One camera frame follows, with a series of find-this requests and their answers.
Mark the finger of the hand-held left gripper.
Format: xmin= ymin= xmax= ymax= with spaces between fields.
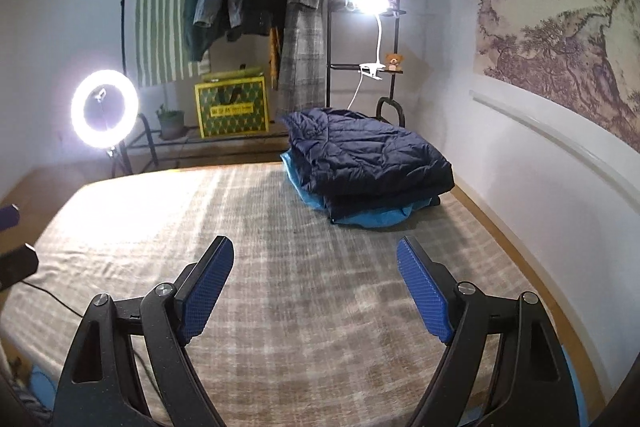
xmin=0 ymin=243 xmax=40 ymax=294
xmin=0 ymin=204 xmax=22 ymax=233

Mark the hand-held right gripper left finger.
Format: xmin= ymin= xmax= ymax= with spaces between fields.
xmin=52 ymin=235 xmax=236 ymax=427

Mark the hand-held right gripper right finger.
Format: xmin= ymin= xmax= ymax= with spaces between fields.
xmin=395 ymin=235 xmax=584 ymax=427

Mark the navy puffer jacket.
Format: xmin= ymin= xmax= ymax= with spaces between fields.
xmin=279 ymin=107 xmax=456 ymax=225

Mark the black metal clothes rack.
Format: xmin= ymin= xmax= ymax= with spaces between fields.
xmin=120 ymin=0 xmax=408 ymax=180

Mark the light blue jacket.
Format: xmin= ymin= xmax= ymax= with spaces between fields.
xmin=280 ymin=149 xmax=442 ymax=233

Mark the beige plaid blanket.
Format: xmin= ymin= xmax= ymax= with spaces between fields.
xmin=0 ymin=161 xmax=568 ymax=427

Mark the blue plastic sheet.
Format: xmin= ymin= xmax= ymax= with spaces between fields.
xmin=27 ymin=341 xmax=587 ymax=427

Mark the small potted plant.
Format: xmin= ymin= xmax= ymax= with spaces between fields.
xmin=156 ymin=103 xmax=186 ymax=140

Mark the yellow green patterned box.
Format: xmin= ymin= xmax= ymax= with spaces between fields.
xmin=194 ymin=66 xmax=271 ymax=139

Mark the orange hanging item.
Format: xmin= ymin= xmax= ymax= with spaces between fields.
xmin=268 ymin=27 xmax=281 ymax=90

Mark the grey plaid hanging coat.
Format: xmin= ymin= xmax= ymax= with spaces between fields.
xmin=276 ymin=0 xmax=329 ymax=118

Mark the white clip lamp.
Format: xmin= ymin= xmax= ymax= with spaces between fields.
xmin=330 ymin=0 xmax=407 ymax=110

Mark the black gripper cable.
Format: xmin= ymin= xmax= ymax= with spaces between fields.
xmin=21 ymin=279 xmax=158 ymax=385

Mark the ring light on stand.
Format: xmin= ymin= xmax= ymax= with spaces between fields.
xmin=70 ymin=68 xmax=141 ymax=180

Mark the white wall rail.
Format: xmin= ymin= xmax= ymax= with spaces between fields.
xmin=469 ymin=89 xmax=640 ymax=200

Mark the green striped wall hanging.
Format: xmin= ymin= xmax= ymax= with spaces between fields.
xmin=133 ymin=0 xmax=212 ymax=88

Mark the landscape wall tapestry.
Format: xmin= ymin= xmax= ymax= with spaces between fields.
xmin=472 ymin=0 xmax=640 ymax=154

